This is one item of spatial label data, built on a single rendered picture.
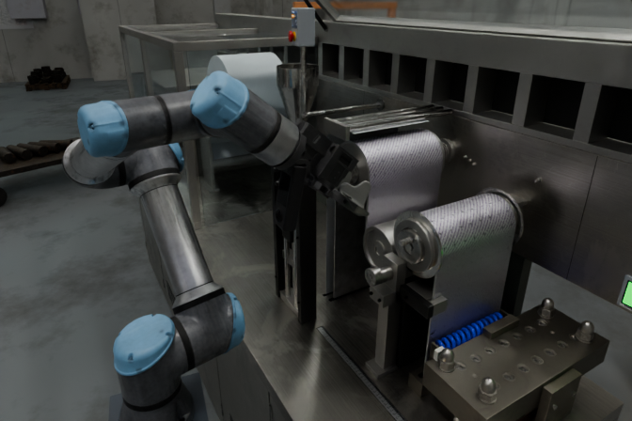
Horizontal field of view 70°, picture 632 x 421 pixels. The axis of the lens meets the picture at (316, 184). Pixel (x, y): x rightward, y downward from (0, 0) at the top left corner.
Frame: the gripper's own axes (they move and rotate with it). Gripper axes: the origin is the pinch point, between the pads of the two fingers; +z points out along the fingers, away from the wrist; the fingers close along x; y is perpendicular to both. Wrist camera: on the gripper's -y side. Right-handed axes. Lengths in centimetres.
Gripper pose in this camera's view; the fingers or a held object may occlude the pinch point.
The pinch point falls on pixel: (355, 210)
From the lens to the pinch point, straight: 82.5
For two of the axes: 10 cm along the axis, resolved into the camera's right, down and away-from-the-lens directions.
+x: -5.0, -3.3, 8.0
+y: 5.6, -8.3, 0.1
